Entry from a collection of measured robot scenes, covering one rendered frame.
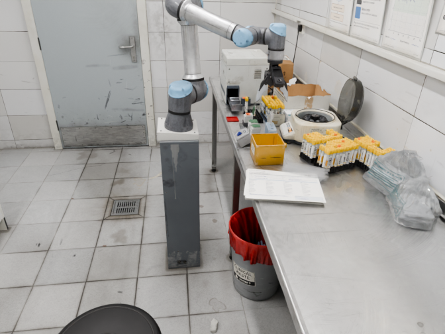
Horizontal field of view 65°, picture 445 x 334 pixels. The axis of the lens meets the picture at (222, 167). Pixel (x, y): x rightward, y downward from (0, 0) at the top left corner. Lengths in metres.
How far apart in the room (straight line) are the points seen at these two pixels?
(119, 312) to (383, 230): 0.92
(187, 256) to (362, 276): 1.33
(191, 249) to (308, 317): 1.33
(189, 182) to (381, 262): 1.09
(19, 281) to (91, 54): 2.04
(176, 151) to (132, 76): 1.83
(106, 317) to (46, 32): 2.81
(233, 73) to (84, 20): 1.69
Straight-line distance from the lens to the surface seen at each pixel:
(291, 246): 1.16
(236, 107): 2.15
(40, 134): 4.03
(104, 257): 2.46
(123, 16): 3.47
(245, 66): 2.27
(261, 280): 2.00
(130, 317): 1.26
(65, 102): 3.76
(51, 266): 2.52
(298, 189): 1.42
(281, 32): 1.66
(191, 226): 2.09
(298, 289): 1.04
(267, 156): 1.57
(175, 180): 1.91
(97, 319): 1.29
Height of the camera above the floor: 1.63
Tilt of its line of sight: 29 degrees down
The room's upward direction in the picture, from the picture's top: 2 degrees clockwise
